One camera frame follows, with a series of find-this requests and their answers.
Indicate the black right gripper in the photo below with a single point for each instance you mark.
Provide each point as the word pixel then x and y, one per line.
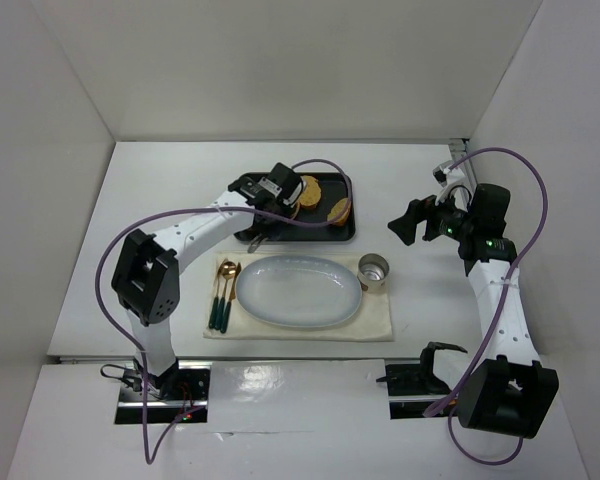
pixel 429 219

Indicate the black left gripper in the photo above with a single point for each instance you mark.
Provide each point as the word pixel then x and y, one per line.
pixel 262 220

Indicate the metal tongs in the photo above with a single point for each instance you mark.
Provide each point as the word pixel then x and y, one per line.
pixel 256 242

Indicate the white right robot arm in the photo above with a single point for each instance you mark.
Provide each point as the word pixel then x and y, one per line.
pixel 505 389

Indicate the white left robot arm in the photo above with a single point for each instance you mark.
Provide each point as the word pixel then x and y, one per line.
pixel 146 278

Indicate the large bread slice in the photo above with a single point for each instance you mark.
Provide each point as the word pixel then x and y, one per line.
pixel 312 193

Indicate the small bread slice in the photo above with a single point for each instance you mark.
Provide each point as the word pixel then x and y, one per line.
pixel 340 212

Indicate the steel cup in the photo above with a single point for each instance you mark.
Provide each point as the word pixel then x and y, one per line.
pixel 373 271

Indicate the oval light blue plate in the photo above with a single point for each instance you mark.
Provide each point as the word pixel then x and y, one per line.
pixel 299 291

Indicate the black baking tray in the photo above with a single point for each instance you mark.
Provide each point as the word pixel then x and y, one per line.
pixel 333 189

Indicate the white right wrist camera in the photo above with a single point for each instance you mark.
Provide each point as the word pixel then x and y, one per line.
pixel 450 177

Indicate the gold spoon green handle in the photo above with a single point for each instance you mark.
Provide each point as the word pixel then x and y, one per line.
pixel 219 289

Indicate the gold knife green handle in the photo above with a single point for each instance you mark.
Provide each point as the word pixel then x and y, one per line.
pixel 231 300

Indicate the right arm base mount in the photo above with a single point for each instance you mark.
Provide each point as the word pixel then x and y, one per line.
pixel 413 385

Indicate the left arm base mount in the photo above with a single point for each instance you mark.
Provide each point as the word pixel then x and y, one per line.
pixel 185 394

